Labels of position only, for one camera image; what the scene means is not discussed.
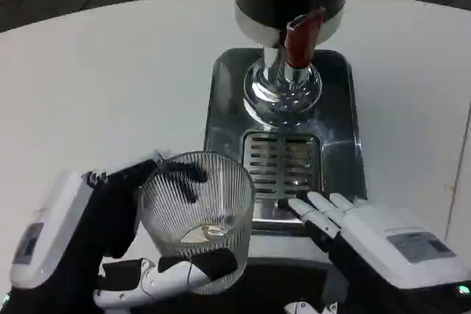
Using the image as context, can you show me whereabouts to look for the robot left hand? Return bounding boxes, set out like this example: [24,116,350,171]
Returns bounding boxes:
[0,150,239,314]

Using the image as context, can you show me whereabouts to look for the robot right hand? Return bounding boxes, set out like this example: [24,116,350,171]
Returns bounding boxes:
[285,190,471,314]

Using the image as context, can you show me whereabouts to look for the clear ribbed glass cup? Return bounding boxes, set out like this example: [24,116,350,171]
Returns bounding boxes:
[138,150,257,296]

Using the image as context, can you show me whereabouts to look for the slotted steel drain grid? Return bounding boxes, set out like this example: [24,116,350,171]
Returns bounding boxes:
[242,130,325,201]

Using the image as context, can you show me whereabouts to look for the steel drip tray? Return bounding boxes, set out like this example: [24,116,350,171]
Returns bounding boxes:
[203,47,369,236]

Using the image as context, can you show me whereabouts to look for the red-brown tap handle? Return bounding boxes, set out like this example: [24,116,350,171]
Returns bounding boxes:
[285,7,327,69]

